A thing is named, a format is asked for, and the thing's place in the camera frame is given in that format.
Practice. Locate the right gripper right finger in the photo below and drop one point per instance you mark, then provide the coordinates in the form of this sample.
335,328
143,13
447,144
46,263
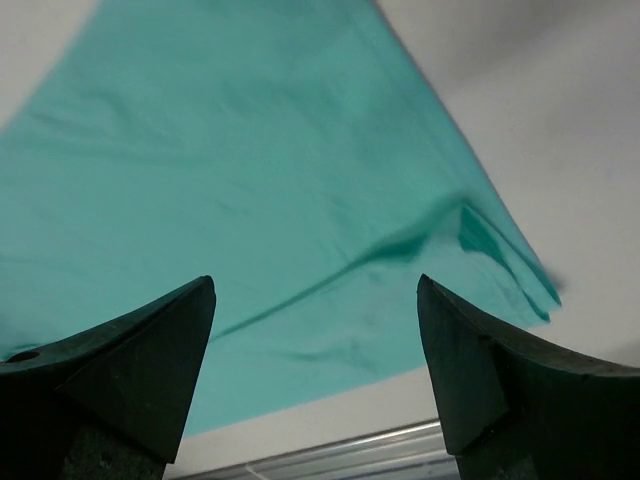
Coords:
514,406

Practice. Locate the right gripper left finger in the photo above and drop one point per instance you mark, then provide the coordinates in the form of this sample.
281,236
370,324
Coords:
110,402

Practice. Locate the mint green t-shirt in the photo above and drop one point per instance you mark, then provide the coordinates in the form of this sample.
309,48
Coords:
292,151

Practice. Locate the aluminium rail frame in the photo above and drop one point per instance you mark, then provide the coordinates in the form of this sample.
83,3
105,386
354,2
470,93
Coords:
415,451

